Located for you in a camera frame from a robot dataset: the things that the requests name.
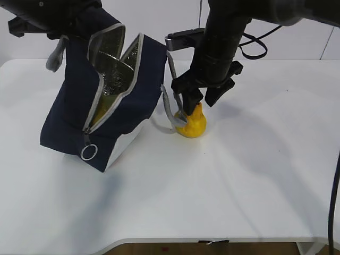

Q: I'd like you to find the yellow banana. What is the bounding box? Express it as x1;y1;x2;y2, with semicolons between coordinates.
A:
91;100;113;125

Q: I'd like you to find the yellow toy pear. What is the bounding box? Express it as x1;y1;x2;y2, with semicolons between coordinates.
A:
176;103;207;138

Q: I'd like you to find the navy and white lunch bag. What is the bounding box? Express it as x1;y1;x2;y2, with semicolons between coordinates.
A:
40;7;187;172

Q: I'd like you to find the black tape on table edge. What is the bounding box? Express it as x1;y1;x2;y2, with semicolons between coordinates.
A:
198;240;230;245

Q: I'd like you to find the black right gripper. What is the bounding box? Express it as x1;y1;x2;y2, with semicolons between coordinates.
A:
171;50;243;115

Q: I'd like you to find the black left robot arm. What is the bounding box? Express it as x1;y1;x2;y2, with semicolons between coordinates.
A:
1;0;102;40

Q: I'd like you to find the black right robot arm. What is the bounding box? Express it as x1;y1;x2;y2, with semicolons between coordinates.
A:
166;1;339;115

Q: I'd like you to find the silver camera on right wrist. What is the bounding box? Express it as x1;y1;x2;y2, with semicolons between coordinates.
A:
165;28;205;52

